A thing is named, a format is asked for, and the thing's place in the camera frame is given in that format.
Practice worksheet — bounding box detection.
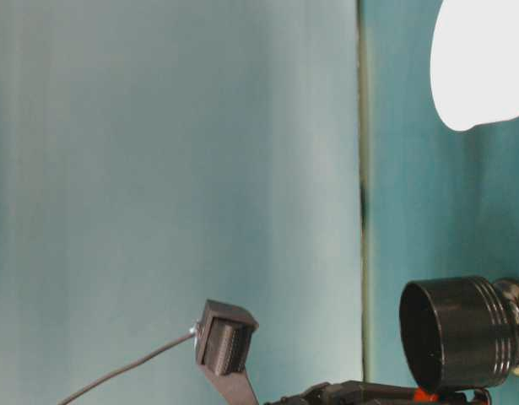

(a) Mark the teal table cloth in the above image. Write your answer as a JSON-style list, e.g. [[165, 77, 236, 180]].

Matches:
[[360, 0, 519, 405]]

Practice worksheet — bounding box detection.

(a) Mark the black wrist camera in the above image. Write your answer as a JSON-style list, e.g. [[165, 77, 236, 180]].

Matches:
[[193, 298, 260, 405]]

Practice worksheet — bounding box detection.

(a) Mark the thin camera cable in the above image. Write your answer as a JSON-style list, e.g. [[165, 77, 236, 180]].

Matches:
[[56, 328, 199, 405]]

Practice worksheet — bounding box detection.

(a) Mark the teal backdrop sheet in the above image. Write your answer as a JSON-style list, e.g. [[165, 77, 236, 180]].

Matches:
[[0, 0, 365, 405]]

